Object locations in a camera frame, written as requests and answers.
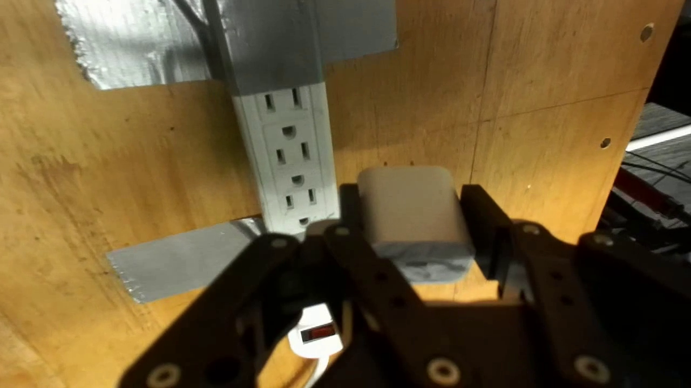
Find silver aluminium rail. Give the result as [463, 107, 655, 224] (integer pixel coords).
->
[623, 123, 691, 156]

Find white charger head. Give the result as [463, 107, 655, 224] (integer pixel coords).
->
[356, 164, 478, 284]

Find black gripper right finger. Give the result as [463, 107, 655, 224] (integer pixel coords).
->
[458, 184, 691, 388]

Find white power strip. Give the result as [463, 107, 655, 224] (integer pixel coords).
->
[228, 79, 347, 363]

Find white power cord with plug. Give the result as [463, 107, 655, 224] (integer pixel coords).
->
[297, 352, 331, 388]

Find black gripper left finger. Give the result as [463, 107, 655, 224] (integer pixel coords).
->
[116, 180, 463, 388]

